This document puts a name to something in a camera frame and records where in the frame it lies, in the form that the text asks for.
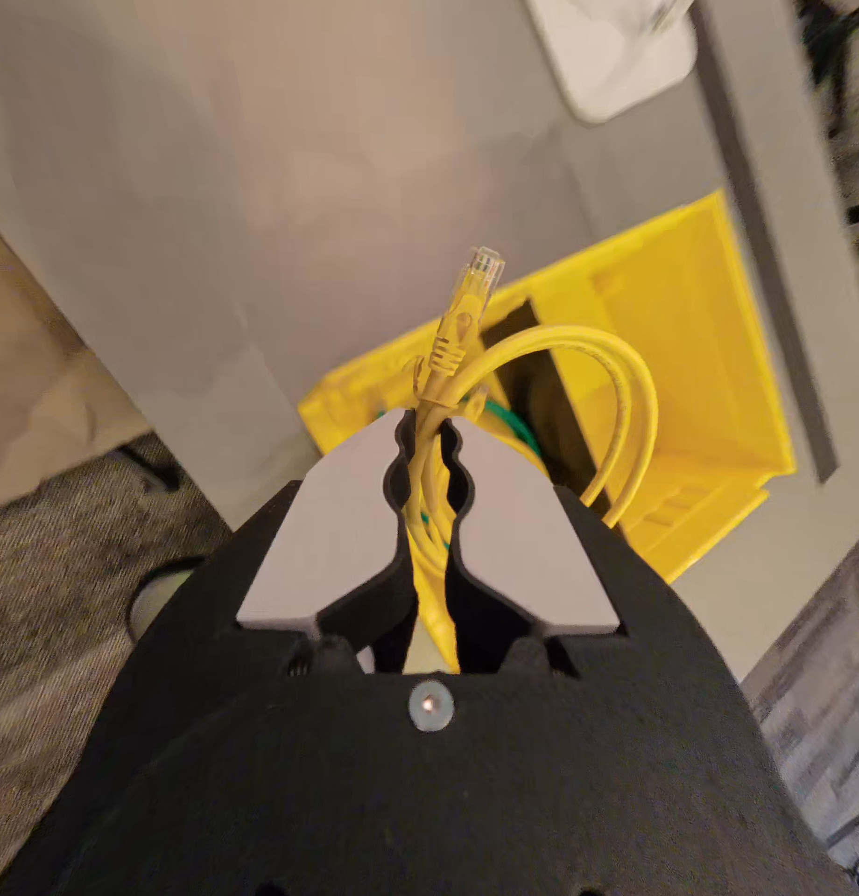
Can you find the green ethernet cable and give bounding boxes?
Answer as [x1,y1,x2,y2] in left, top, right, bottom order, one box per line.
[419,398,544,554]

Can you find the pale round object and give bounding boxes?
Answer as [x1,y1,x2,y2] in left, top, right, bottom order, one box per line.
[127,559,201,639]

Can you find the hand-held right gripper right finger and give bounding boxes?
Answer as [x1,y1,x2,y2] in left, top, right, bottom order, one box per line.
[445,419,621,677]

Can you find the yellow plastic bin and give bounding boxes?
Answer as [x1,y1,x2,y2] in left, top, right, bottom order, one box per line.
[298,189,798,674]

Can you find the white router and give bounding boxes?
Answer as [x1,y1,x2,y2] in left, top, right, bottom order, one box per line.
[524,0,698,126]

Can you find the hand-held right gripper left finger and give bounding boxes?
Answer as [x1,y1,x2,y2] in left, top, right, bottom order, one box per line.
[235,408,418,674]

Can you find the yellow ethernet cable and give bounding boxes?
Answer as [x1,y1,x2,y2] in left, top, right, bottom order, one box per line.
[401,245,660,561]

